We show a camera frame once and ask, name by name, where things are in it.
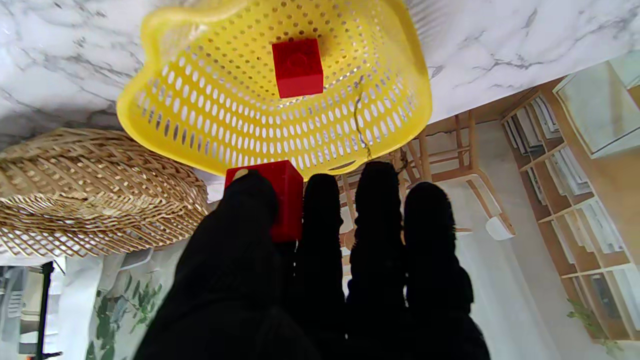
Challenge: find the black tripod stand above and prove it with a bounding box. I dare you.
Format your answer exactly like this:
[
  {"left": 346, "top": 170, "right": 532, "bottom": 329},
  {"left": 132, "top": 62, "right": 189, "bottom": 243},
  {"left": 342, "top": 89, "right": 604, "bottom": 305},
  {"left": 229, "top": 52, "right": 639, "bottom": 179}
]
[{"left": 30, "top": 260, "right": 63, "bottom": 360}]

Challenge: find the yellow perforated plastic basket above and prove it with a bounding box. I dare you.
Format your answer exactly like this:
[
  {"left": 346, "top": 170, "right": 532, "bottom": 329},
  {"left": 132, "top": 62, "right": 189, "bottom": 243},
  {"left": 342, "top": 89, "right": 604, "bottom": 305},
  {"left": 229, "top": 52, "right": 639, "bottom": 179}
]
[{"left": 116, "top": 0, "right": 433, "bottom": 180}]

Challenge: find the red toy building block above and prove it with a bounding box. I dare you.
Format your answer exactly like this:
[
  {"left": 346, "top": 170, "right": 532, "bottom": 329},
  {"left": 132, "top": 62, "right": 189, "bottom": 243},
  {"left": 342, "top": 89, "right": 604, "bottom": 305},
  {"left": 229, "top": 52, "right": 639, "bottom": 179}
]
[
  {"left": 225, "top": 160, "right": 305, "bottom": 243},
  {"left": 271, "top": 38, "right": 325, "bottom": 99}
]

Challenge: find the woven wicker basket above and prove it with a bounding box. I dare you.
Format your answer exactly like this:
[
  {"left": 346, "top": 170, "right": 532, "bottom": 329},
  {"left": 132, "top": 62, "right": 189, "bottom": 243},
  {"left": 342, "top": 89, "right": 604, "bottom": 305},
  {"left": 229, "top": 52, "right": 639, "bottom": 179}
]
[{"left": 0, "top": 127, "right": 210, "bottom": 259}]

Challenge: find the printed room scene backdrop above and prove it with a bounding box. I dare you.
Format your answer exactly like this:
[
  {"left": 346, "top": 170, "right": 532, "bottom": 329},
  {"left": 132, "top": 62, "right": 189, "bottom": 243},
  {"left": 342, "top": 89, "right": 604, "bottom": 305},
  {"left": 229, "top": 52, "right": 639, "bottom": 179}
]
[{"left": 50, "top": 50, "right": 640, "bottom": 360}]

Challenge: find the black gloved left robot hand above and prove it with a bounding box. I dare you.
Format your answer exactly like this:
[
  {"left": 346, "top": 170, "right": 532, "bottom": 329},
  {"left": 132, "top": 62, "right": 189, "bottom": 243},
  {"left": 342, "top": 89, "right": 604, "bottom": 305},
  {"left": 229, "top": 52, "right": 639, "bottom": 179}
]
[{"left": 132, "top": 161, "right": 493, "bottom": 360}]

